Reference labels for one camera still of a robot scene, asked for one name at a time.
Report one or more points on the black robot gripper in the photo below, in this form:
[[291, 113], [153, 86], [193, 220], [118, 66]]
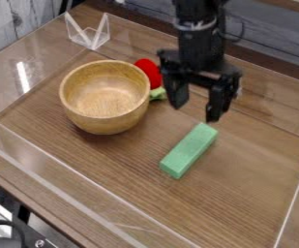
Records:
[[198, 62]]

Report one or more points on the green rectangular block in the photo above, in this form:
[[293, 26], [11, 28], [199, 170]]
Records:
[[189, 149]]

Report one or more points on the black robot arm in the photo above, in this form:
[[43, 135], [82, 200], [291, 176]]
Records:
[[199, 14]]

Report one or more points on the brown wooden bowl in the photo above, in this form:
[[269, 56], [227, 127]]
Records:
[[105, 95]]

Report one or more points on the red plush strawberry toy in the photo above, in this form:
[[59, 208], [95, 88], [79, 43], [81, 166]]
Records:
[[150, 69]]

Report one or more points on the clear acrylic corner bracket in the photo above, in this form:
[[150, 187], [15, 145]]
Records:
[[89, 37]]

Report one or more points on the clear acrylic tray wall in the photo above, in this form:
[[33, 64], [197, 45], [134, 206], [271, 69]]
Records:
[[91, 215]]

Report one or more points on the black table leg bracket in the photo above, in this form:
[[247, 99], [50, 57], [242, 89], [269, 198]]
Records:
[[39, 234]]

